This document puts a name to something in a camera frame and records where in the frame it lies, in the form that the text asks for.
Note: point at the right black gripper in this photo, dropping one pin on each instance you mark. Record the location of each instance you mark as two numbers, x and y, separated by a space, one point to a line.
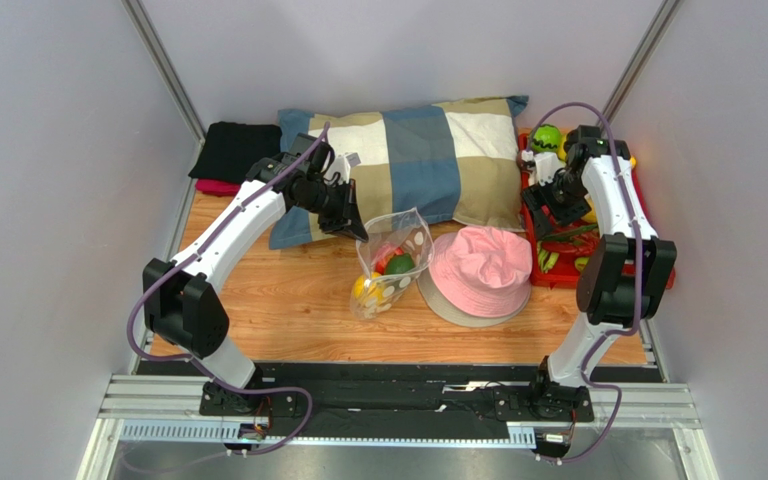
545 207

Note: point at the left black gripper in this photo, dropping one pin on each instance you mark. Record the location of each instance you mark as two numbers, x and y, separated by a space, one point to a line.
348 217

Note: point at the clear dotted zip bag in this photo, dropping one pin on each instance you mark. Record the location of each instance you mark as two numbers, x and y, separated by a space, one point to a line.
408 230

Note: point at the red apple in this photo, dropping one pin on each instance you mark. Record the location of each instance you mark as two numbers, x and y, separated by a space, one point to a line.
384 255

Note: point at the green avocado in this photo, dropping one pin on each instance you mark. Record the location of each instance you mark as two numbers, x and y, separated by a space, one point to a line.
400 265

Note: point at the yellow apple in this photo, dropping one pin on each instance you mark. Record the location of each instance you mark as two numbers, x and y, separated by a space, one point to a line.
367 295

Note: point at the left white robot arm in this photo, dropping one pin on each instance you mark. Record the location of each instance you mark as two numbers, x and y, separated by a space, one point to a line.
180 302

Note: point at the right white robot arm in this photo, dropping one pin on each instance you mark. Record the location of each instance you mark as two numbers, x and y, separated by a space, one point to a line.
626 277

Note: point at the red toy lobster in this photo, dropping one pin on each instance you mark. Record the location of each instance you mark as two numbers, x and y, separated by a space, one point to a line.
581 244

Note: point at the yellow banana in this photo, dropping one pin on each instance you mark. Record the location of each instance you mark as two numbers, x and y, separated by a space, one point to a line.
590 217

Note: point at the pink bucket hat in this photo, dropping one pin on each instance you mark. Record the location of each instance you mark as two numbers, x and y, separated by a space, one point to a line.
479 277

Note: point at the green watermelon ball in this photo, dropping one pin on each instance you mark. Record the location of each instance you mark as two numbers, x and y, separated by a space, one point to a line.
546 138

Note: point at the checkered blue beige pillow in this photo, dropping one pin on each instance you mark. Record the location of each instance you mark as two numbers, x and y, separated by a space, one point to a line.
453 161

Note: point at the pink folded cloth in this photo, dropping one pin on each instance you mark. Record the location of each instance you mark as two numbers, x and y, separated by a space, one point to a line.
216 188

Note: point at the black folded cloth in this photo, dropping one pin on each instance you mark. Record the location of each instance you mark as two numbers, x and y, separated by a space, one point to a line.
231 149

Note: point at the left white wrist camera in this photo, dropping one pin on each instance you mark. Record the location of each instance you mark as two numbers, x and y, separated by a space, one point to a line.
339 170

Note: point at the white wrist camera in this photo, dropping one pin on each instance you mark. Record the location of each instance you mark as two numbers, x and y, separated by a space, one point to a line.
339 170
541 167

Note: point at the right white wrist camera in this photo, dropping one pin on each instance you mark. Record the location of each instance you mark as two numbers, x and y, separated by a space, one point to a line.
541 167

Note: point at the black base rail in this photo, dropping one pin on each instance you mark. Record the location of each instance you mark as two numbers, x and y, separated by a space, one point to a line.
397 401

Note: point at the right aluminium frame post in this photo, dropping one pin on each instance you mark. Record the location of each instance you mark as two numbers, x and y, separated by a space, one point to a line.
658 26

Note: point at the aluminium frame post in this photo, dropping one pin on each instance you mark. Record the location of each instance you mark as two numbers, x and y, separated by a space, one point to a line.
150 37
658 26

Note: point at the left aluminium frame post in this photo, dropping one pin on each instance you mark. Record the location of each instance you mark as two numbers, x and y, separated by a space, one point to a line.
150 37

